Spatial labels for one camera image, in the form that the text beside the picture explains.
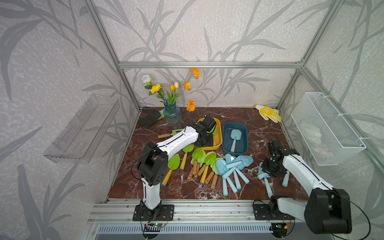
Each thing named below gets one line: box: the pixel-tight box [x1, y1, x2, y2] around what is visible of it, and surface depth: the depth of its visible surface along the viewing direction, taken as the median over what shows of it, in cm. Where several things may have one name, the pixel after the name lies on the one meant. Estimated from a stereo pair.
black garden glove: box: [137, 108, 162, 126], surface depth 115 cm
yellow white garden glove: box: [254, 104, 282, 124], surface depth 120 cm
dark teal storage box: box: [222, 122, 248, 157], surface depth 103 cm
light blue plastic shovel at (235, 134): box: [230, 129, 242, 153], surface depth 104 cm
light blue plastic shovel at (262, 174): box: [257, 161, 273, 199], surface depth 84 cm
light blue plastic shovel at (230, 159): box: [225, 153, 250, 184], surface depth 91 cm
